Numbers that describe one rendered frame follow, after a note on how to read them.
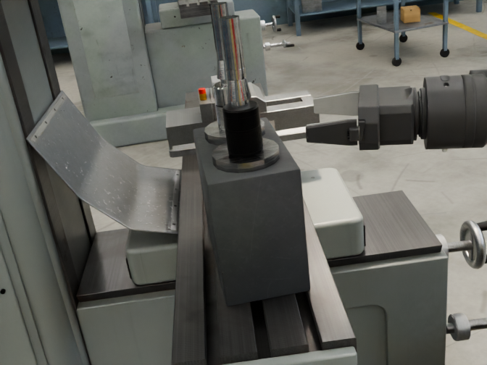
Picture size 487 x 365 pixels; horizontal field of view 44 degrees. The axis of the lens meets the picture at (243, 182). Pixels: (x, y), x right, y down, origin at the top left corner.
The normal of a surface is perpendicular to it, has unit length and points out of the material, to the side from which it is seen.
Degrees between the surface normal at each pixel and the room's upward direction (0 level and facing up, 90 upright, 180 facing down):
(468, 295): 0
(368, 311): 90
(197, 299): 0
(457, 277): 0
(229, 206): 90
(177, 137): 90
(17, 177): 89
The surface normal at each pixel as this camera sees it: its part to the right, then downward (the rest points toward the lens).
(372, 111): -0.21, -0.33
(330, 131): -0.19, 0.43
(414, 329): 0.07, 0.41
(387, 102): -0.11, -0.90
